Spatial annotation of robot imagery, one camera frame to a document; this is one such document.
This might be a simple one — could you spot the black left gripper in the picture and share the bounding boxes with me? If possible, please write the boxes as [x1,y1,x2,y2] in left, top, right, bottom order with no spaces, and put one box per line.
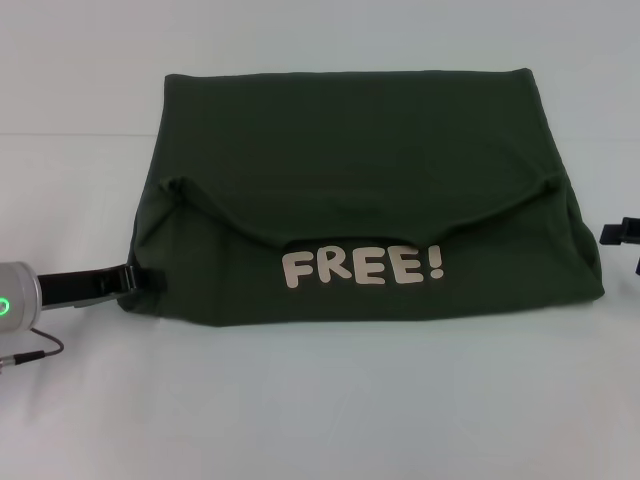
[37,264,166,309]

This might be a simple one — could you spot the dark green shirt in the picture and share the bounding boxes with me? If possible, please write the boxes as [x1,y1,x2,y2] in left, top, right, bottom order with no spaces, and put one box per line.
[115,67,606,331]

